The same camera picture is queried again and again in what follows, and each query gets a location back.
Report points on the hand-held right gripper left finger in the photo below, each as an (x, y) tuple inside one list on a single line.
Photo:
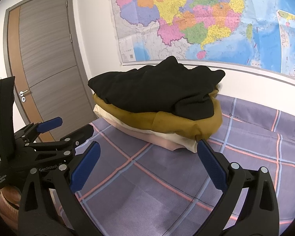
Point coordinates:
[(86, 167)]

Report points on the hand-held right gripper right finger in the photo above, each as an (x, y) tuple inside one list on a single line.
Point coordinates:
[(211, 167)]

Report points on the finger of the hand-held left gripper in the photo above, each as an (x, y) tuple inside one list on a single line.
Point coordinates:
[(50, 124), (81, 134)]

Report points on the black coat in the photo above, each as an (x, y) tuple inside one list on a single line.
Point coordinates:
[(150, 88)]

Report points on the person's left forearm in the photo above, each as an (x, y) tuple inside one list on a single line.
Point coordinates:
[(11, 198)]

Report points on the folded cream garment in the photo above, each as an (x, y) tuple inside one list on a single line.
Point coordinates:
[(179, 140)]

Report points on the purple plaid bed sheet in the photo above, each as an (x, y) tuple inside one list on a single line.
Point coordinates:
[(162, 177)]

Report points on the folded pink garment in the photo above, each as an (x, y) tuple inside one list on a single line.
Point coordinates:
[(159, 140)]

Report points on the folded mustard garment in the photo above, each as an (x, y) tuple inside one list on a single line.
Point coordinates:
[(142, 120)]

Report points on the grey wooden door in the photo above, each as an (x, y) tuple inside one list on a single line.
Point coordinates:
[(46, 54)]

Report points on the colourful wall map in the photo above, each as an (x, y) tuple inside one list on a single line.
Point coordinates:
[(186, 17)]

